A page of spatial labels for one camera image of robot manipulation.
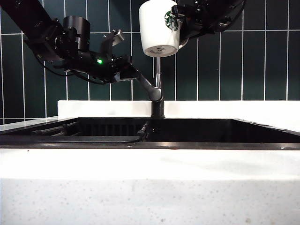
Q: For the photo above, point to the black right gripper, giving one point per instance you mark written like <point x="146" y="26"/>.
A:
<point x="199" y="18"/>

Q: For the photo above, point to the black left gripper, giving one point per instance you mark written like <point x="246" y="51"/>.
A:
<point x="110" y="70"/>

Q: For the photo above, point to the white Starbucks logo mug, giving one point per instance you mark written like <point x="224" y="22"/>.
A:
<point x="159" y="30"/>

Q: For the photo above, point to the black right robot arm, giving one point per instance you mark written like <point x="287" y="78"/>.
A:
<point x="229" y="14"/>

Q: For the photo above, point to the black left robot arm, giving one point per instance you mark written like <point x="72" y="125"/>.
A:
<point x="47" y="39"/>

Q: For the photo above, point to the dark metal faucet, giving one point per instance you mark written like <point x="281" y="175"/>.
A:
<point x="158" y="105"/>

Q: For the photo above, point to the black sink basin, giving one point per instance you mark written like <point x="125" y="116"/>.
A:
<point x="211" y="133"/>

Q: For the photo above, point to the black pull-out sprayer head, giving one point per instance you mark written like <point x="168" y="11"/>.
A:
<point x="143" y="130"/>

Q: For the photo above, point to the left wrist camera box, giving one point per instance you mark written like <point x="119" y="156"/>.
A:
<point x="112" y="41"/>

